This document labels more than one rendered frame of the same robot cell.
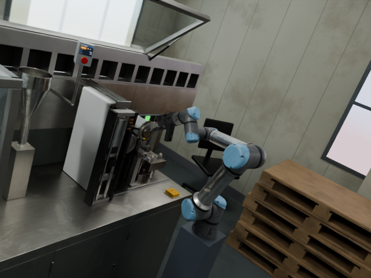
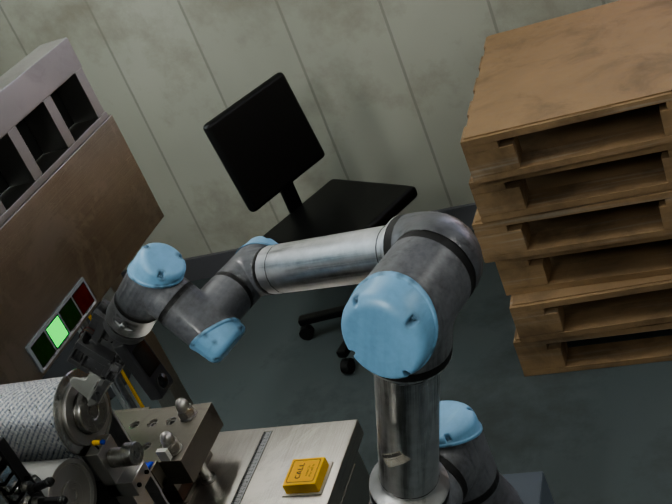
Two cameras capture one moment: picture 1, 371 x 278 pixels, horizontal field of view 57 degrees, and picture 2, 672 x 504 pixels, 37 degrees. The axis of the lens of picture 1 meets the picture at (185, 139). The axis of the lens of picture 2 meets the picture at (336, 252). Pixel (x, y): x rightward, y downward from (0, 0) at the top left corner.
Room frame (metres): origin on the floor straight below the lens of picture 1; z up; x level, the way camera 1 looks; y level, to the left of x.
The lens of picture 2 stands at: (0.49, -0.14, 2.10)
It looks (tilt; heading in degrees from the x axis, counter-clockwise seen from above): 28 degrees down; 356
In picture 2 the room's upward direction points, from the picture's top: 23 degrees counter-clockwise
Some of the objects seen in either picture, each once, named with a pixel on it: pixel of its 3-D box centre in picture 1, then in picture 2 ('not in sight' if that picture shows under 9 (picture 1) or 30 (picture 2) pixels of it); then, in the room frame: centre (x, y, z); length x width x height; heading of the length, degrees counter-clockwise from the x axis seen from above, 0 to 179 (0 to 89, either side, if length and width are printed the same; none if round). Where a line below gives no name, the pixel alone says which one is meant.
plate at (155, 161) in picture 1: (137, 152); (119, 448); (2.22, 0.28, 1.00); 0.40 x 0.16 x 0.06; 58
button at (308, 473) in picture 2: (172, 192); (305, 475); (1.99, -0.04, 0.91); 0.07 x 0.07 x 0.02; 58
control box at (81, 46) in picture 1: (84, 53); not in sight; (1.52, 0.56, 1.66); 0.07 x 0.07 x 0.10; 33
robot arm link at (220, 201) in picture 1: (213, 207); (447, 449); (1.70, -0.27, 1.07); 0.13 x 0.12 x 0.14; 132
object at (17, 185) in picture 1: (21, 142); not in sight; (1.42, 0.71, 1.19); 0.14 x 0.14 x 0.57
